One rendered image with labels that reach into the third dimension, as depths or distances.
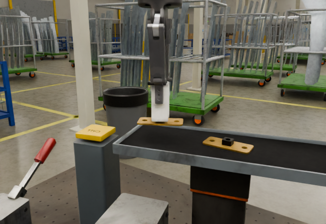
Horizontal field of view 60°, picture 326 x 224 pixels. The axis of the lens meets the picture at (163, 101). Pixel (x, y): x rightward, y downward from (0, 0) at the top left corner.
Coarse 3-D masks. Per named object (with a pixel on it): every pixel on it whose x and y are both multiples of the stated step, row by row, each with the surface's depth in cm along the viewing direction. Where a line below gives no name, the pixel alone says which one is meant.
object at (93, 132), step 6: (90, 126) 60; (96, 126) 60; (102, 126) 60; (108, 126) 60; (78, 132) 57; (84, 132) 57; (90, 132) 57; (96, 132) 57; (102, 132) 57; (108, 132) 57; (84, 138) 56; (90, 138) 56; (96, 138) 55; (102, 138) 55
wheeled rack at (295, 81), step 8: (320, 8) 527; (296, 40) 722; (296, 48) 665; (304, 48) 657; (280, 64) 584; (280, 72) 586; (280, 80) 590; (288, 80) 628; (296, 80) 628; (304, 80) 628; (320, 80) 628; (288, 88) 583; (296, 88) 575; (304, 88) 567; (312, 88) 559; (320, 88) 552
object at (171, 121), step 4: (140, 120) 53; (144, 120) 54; (148, 120) 53; (168, 120) 53; (172, 120) 53; (176, 120) 53; (180, 120) 53; (140, 124) 51; (144, 124) 51; (148, 124) 51; (152, 124) 51; (156, 124) 51; (160, 124) 51; (164, 124) 51; (168, 124) 51; (172, 124) 51; (176, 124) 51; (180, 124) 51
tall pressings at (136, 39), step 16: (128, 0) 471; (128, 16) 480; (176, 16) 440; (128, 32) 488; (176, 32) 448; (128, 48) 495; (144, 48) 460; (208, 48) 412; (128, 64) 482; (144, 64) 468; (176, 64) 437; (208, 64) 433; (128, 80) 492; (144, 80) 481; (176, 80) 449; (176, 96) 465
